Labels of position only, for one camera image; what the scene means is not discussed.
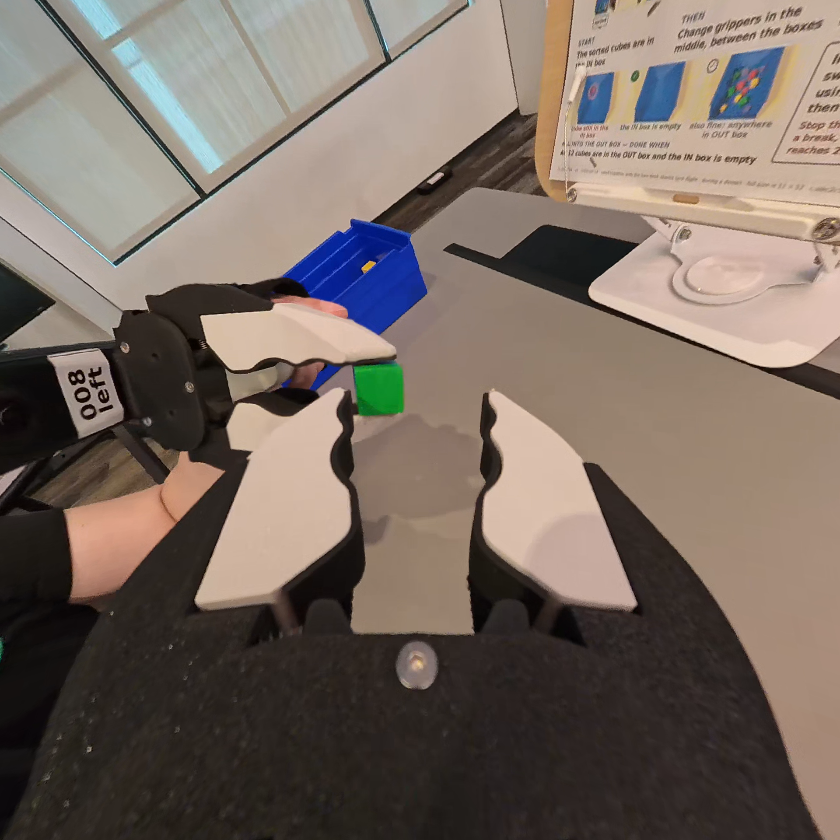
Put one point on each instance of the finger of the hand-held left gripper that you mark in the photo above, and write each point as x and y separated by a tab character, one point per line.
253	423
295	334

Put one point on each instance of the person's left forearm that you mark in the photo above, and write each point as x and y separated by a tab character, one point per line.
118	544

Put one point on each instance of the large window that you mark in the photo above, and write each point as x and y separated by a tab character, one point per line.
197	98

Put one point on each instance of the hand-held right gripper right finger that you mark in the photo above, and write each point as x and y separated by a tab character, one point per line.
544	525

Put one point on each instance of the person's black clothing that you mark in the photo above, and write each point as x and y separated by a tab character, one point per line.
33	669

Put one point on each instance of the small black device on floor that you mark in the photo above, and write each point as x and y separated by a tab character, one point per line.
434	180

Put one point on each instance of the person's left hand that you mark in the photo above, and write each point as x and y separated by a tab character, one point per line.
325	308

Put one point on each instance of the black desk cover flap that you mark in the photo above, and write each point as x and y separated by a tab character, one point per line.
564	259

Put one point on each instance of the printed instruction sheet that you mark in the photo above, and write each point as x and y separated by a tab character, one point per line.
689	85

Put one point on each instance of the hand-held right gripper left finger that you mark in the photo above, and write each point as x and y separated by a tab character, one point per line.
282	518

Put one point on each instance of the green wooden cube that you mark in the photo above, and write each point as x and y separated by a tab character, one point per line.
380	390

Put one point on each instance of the black monitor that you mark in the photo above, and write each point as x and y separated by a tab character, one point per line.
19	302

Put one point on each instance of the blue plastic bin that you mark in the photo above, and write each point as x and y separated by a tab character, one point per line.
387	289

